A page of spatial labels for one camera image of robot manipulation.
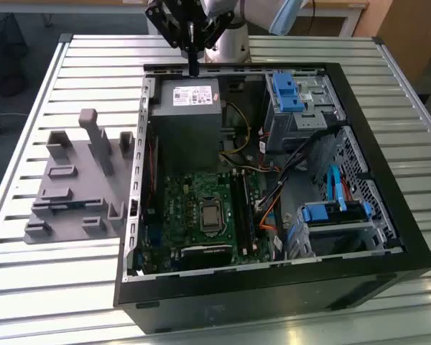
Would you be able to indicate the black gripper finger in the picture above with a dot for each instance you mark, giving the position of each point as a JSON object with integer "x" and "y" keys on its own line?
{"x": 213, "y": 32}
{"x": 165, "y": 25}

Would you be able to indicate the blue RAM stick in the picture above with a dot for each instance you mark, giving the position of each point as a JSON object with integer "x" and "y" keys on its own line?
{"x": 66, "y": 206}

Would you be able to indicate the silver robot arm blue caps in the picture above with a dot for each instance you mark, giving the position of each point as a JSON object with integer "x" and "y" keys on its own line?
{"x": 226, "y": 46}

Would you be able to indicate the blue plastic drive latch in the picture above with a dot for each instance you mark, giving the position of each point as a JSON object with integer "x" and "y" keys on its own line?
{"x": 285, "y": 91}

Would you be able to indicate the grey power supply unit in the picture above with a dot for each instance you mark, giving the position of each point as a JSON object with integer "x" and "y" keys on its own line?
{"x": 186, "y": 136}

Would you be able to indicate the metal drive cage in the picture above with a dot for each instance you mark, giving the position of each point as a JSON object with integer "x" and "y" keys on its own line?
{"x": 309, "y": 122}

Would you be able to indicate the black mesh waste bin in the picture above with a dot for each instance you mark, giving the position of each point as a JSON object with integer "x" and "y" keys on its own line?
{"x": 7, "y": 54}

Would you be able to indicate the green motherboard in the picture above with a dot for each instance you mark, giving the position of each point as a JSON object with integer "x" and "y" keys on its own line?
{"x": 176, "y": 194}

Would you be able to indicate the CPU socket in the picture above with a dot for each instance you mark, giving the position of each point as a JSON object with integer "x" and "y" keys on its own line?
{"x": 210, "y": 200}

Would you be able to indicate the grey parts rack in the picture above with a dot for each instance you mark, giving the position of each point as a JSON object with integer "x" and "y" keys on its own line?
{"x": 79, "y": 169}

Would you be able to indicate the silver CPU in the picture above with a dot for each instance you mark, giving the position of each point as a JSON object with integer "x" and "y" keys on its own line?
{"x": 210, "y": 215}

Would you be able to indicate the wooden cabinet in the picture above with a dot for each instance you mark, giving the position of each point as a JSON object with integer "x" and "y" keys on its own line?
{"x": 413, "y": 32}

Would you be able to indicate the hard disk in blue carrier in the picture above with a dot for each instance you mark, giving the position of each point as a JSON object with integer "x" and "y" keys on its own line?
{"x": 318, "y": 213}

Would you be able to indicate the black graphics card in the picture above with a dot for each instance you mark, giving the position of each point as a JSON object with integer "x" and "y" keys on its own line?
{"x": 206, "y": 257}

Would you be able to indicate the metal disk bay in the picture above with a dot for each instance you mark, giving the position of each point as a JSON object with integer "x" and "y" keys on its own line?
{"x": 345, "y": 227}

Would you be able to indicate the black PC case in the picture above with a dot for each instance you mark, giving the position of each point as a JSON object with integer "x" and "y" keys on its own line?
{"x": 237, "y": 298}

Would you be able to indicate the white frame desk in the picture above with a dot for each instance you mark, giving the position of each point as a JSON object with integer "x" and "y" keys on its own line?
{"x": 352, "y": 18}

